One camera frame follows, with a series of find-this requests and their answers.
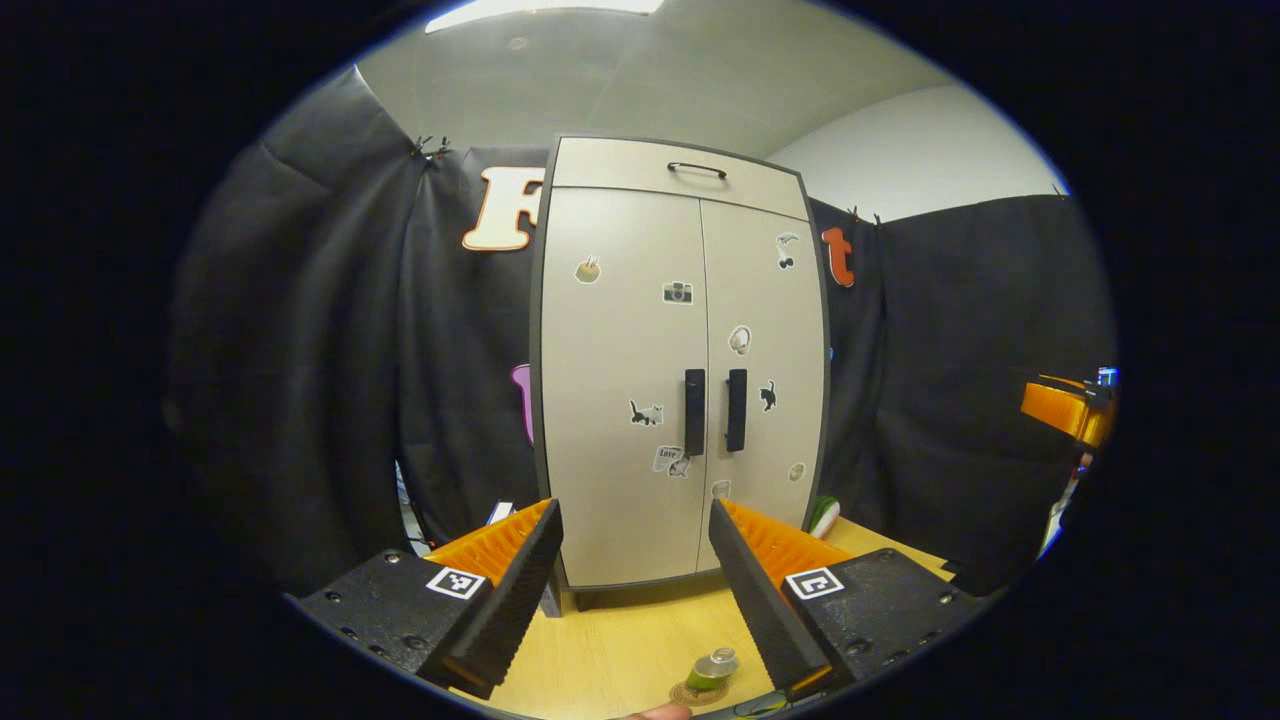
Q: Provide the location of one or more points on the black backdrop cloth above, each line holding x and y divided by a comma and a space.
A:
330, 350

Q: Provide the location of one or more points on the green label bottle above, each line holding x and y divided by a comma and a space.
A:
712, 668

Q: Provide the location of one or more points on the white cabinet door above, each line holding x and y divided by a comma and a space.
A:
770, 300
620, 350

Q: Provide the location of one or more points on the white cabinet drawer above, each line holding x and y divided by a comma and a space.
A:
620, 165

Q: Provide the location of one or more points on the round woven coaster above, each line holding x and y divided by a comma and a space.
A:
690, 695

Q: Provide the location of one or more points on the watermelon slice toy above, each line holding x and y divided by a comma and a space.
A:
825, 518

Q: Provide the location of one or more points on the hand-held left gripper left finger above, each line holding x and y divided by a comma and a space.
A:
510, 600

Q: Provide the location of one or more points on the white blue object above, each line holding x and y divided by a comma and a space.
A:
500, 513

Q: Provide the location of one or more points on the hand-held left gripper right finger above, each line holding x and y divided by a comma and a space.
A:
760, 600

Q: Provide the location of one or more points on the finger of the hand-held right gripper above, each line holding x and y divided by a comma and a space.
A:
1060, 405

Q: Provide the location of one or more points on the white cabinet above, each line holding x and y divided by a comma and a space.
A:
690, 570

